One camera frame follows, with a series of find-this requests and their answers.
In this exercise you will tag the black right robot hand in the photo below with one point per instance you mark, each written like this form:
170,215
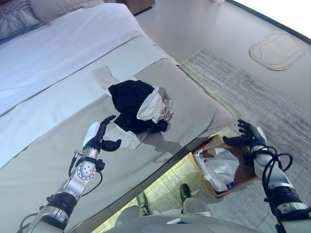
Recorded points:
253,138

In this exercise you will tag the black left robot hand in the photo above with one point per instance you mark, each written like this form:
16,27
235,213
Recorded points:
93,138

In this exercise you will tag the white shirt with blue tag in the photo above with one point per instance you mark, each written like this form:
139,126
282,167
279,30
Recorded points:
218,170

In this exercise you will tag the black garment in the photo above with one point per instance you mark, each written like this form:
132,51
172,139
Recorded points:
128,97

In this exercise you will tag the pale beige garment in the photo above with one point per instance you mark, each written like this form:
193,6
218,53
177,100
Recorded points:
104,75

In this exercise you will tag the cream printed garment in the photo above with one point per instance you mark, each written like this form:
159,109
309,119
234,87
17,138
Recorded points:
155,106

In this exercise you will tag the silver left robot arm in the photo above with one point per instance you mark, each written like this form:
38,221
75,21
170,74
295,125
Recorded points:
73,184

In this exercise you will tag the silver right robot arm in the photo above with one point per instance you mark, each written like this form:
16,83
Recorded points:
281,184

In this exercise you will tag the brown wicker basket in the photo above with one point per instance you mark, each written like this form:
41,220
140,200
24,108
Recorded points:
245,170

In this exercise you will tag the white bed sheet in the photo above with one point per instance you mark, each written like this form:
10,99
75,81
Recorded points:
60,102

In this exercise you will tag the bed with beige cover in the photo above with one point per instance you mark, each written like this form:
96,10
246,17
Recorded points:
189,102

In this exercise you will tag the grey striped rug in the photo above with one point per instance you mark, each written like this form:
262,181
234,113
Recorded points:
243,97

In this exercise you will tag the silver left robot leg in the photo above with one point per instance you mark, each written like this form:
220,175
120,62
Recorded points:
142,204

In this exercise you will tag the silver robot leg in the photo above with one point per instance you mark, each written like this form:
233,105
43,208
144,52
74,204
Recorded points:
142,204
194,206

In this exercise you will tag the silver right robot leg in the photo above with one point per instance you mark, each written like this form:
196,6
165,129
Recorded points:
194,206

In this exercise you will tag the beige oval floor mat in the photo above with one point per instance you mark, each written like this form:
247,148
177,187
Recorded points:
277,51

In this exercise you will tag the white duvet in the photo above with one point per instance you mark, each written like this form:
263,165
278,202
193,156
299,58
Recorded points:
60,48

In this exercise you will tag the grey robot torso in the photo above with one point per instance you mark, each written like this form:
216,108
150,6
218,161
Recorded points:
170,224

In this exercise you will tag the plain beige pillow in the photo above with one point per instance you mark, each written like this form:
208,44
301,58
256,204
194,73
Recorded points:
63,9

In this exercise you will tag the brown wooden nightstand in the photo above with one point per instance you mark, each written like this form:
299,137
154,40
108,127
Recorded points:
141,4

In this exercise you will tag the patterned beige pillow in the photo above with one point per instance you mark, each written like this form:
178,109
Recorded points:
14,17

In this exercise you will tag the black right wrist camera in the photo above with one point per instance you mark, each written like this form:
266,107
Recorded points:
248,160

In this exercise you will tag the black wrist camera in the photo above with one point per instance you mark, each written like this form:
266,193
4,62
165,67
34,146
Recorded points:
248,160
100,165

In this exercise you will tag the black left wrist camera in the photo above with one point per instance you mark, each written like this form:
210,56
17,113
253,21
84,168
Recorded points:
100,165

